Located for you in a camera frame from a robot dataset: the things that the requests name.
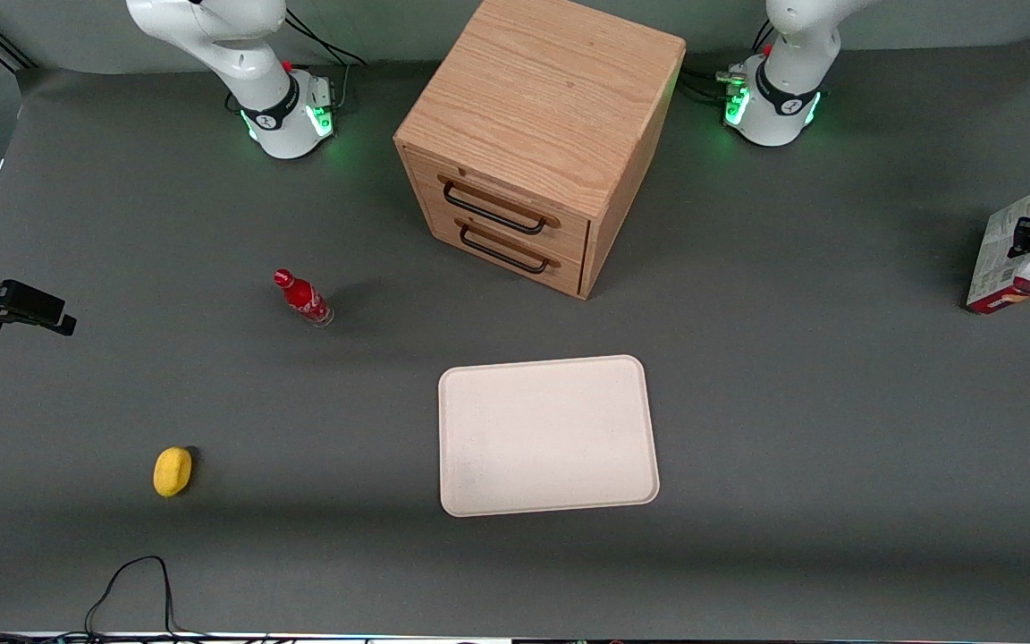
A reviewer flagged red cookie box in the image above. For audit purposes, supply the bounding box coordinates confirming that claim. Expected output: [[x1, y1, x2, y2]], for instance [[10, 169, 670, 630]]
[[966, 191, 1030, 315]]

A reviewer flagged white rectangular tray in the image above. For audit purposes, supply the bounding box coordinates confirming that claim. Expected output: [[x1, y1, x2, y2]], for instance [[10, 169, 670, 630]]
[[437, 355, 661, 519]]

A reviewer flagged yellow lemon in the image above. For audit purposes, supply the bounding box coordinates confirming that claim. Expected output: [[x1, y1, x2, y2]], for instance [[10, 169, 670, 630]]
[[153, 446, 194, 498]]

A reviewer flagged red soda bottle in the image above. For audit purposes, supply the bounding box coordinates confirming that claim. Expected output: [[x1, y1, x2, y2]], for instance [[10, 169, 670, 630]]
[[273, 267, 335, 328]]

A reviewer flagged wooden drawer cabinet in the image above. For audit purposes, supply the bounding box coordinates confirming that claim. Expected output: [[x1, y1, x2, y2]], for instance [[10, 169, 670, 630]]
[[393, 0, 688, 301]]

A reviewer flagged black cable loop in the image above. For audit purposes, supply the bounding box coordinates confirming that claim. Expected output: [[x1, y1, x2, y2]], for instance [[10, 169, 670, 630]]
[[0, 555, 212, 643]]

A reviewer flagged black left arm base cable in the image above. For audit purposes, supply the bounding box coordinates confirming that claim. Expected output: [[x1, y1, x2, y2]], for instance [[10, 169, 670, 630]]
[[681, 18, 777, 110]]

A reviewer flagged black arm base cable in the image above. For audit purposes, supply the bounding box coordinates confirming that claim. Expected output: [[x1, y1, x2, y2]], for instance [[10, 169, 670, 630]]
[[681, 18, 777, 110], [285, 7, 369, 113]]

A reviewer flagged black right arm base cable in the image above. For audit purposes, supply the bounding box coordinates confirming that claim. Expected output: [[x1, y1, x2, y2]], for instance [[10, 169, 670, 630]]
[[285, 7, 369, 113]]

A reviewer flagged black drawer handle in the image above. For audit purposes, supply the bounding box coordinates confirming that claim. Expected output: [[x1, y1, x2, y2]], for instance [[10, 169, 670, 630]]
[[458, 223, 553, 275], [440, 179, 553, 237]]

